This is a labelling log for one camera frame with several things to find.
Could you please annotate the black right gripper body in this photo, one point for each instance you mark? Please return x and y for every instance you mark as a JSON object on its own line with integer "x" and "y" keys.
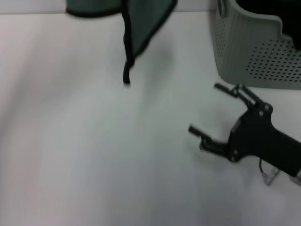
{"x": 258, "y": 136}

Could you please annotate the green and yellow towel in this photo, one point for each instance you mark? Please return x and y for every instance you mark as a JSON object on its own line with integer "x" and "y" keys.
{"x": 143, "y": 23}

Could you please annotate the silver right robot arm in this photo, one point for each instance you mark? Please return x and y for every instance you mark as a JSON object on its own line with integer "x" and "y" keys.
{"x": 298, "y": 176}

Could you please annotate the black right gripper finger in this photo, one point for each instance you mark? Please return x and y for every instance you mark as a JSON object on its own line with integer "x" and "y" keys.
{"x": 207, "y": 141}
{"x": 247, "y": 95}

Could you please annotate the grey perforated plastic storage box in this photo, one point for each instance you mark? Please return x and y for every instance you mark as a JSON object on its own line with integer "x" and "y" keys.
{"x": 237, "y": 47}

